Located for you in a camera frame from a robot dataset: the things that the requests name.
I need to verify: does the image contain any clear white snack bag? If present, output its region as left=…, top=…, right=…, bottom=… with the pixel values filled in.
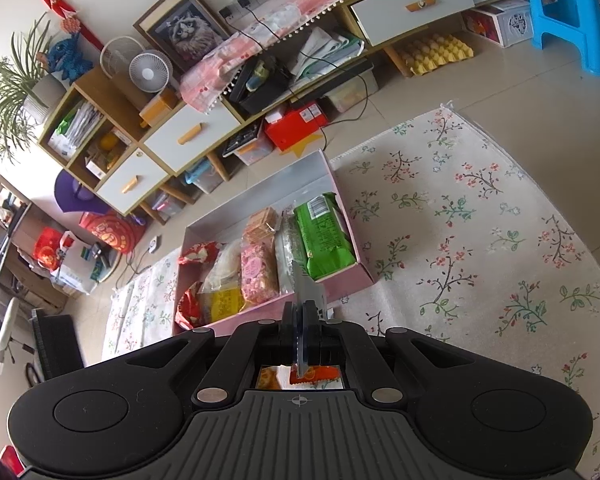
left=200, top=240, right=242, bottom=294

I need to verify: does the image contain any pink floral cloth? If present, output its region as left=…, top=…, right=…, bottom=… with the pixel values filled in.
left=180, top=0, right=347, bottom=113

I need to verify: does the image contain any red patterned bag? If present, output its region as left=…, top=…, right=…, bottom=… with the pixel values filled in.
left=79, top=212, right=146, bottom=255

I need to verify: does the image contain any white patterned box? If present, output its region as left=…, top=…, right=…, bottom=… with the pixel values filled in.
left=460, top=0, right=534, bottom=48

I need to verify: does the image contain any floral white cloth mat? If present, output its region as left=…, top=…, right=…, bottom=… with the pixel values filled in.
left=100, top=104, right=600, bottom=466

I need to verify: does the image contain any wooden white drawer cabinet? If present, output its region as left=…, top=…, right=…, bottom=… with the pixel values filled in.
left=40, top=0, right=498, bottom=215

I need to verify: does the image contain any green potted plant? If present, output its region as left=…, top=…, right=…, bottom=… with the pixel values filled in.
left=0, top=15, right=66, bottom=162

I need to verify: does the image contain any silver green snack packet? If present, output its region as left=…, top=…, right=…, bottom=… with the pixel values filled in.
left=274, top=208, right=306, bottom=295

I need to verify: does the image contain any yellow egg tray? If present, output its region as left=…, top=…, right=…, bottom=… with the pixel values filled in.
left=398, top=34, right=475, bottom=76

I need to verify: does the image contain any red cardboard box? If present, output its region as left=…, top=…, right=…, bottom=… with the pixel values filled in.
left=264, top=102, right=328, bottom=152

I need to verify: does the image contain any yellow snack packet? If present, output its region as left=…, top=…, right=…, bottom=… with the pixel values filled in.
left=200, top=287, right=246, bottom=324

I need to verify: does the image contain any clear plastic storage bin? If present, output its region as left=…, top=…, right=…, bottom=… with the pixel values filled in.
left=324, top=68, right=378, bottom=113

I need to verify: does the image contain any red snack packet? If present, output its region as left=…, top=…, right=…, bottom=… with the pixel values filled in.
left=174, top=282, right=202, bottom=330

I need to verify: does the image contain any pink cardboard box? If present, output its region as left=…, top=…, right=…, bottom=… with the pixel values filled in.
left=173, top=152, right=374, bottom=336

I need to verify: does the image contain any blue Stitch plush toy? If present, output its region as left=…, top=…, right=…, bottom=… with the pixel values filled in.
left=46, top=32, right=94, bottom=84

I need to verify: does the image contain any white desk fan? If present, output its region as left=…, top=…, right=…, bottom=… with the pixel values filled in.
left=128, top=50, right=173, bottom=93

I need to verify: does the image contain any framed cat picture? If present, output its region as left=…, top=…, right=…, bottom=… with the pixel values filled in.
left=134, top=0, right=230, bottom=74

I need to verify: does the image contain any silver red-label snack packet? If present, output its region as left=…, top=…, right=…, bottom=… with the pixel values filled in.
left=290, top=262, right=339, bottom=380

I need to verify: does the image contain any brown wafer packet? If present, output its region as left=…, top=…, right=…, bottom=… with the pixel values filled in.
left=242, top=207, right=278, bottom=244

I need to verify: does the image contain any pink flower snack bar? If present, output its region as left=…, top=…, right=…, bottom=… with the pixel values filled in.
left=240, top=242, right=279, bottom=306

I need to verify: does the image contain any lotus root chips packet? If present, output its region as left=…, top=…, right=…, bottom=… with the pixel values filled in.
left=256, top=366, right=283, bottom=390

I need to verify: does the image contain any purple hat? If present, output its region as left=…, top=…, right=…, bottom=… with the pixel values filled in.
left=54, top=170, right=109, bottom=214

